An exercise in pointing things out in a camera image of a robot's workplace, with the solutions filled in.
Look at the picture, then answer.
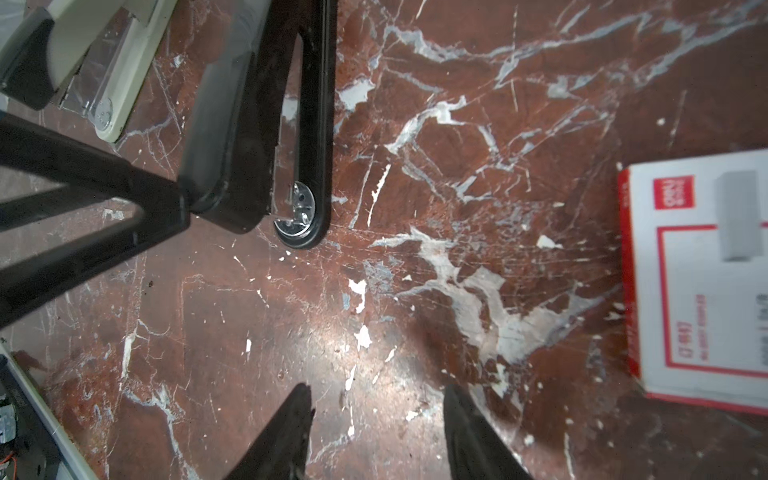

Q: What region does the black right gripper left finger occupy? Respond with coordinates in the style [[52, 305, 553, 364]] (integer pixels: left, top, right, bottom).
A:
[[225, 383, 315, 480]]

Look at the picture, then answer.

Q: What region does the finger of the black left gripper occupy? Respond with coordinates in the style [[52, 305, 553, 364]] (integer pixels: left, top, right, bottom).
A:
[[1, 114, 190, 327]]

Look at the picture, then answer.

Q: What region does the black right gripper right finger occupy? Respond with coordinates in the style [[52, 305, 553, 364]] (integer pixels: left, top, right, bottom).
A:
[[443, 384, 532, 480]]

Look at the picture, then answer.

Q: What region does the white red staple box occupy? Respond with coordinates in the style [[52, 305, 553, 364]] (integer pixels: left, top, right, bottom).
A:
[[618, 150, 767, 414]]

